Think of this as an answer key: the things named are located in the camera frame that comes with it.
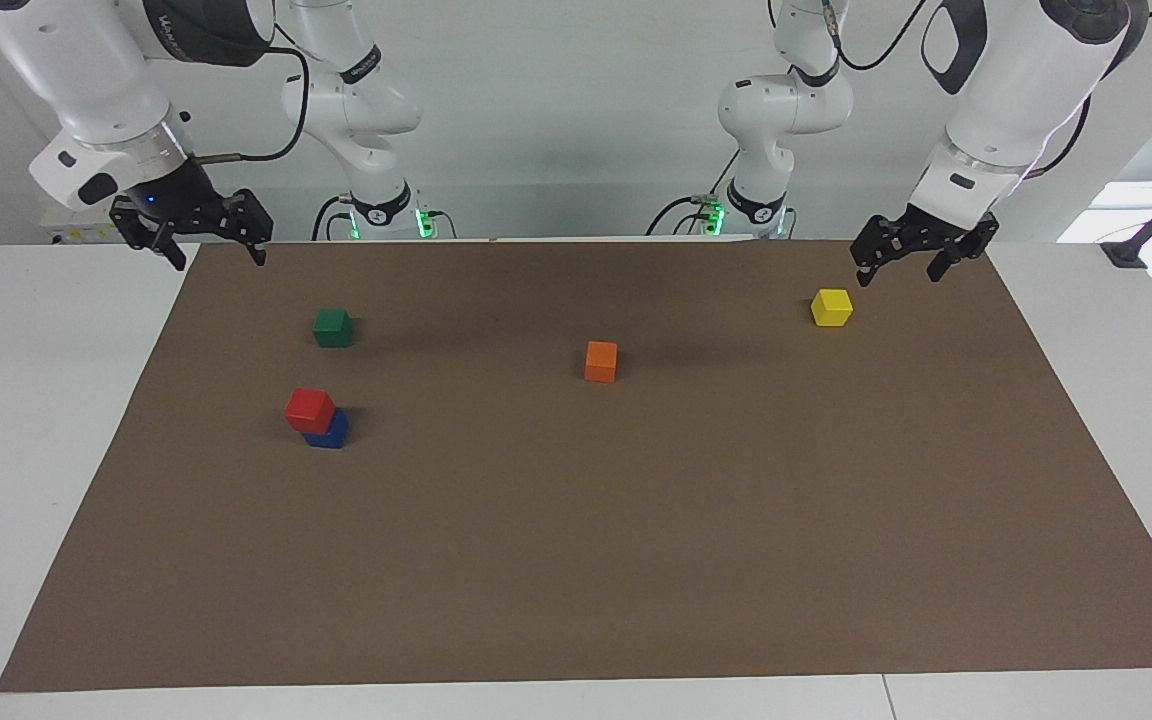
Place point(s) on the brown table mat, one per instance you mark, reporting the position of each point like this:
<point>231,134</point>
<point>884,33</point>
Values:
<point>636,520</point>

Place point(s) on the white wall power box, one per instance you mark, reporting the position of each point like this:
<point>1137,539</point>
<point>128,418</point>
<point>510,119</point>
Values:
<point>71,232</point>

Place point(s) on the green lit base connector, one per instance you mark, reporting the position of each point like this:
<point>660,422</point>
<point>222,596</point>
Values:
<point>428,222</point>
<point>715,215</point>

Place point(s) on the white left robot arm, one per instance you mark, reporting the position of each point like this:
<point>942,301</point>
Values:
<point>1016,90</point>

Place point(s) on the blue wooden block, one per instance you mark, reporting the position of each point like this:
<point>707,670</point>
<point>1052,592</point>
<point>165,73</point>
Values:
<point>331,434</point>

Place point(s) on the red wooden block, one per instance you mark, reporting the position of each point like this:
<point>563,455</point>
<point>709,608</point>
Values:
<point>310,410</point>

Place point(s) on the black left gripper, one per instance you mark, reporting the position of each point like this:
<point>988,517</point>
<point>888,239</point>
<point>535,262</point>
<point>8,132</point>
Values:
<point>926,232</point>

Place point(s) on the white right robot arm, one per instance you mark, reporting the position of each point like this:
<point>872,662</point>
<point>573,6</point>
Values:
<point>86,70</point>

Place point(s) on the green wooden block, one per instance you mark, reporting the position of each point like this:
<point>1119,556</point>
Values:
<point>332,328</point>

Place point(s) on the orange wooden block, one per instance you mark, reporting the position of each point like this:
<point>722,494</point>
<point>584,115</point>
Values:
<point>601,361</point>

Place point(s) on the yellow wooden block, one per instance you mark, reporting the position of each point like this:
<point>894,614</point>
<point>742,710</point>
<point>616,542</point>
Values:
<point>832,307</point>

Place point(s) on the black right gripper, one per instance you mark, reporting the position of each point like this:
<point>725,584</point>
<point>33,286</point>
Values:
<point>181,205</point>

